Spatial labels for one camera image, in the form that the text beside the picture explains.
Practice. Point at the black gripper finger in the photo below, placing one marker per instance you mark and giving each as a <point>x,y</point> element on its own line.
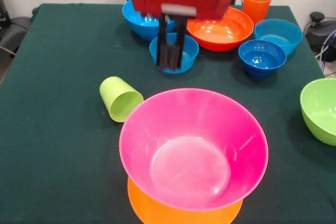
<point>163,48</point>
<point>176,51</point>

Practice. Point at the large pink bowl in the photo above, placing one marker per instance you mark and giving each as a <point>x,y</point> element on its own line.
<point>189,124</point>

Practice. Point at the large light orange bowl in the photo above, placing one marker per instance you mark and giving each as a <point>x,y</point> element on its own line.
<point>147,208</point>

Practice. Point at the small light blue bowl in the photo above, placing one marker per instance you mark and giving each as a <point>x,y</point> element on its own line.
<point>288,35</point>
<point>190,53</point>

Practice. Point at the medium blue bowl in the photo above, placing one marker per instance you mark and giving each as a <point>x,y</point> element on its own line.
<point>141,27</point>

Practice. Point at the shallow red-orange bowl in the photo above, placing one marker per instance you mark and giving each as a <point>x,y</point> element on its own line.
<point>220,35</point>

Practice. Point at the light green cup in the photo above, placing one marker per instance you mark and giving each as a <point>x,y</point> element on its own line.
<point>115,93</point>

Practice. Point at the red-orange cup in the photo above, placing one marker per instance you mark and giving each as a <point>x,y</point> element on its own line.
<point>257,6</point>

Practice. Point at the small dark blue bowl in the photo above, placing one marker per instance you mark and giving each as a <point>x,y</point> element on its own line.
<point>262,58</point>

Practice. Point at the dark green tablecloth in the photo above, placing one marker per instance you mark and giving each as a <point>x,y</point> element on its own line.
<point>52,129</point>

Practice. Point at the dark grey chair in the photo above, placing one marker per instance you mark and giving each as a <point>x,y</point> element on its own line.
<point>15,32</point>

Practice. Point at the light green bowl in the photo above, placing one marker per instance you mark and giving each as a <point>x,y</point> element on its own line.
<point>320,108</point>

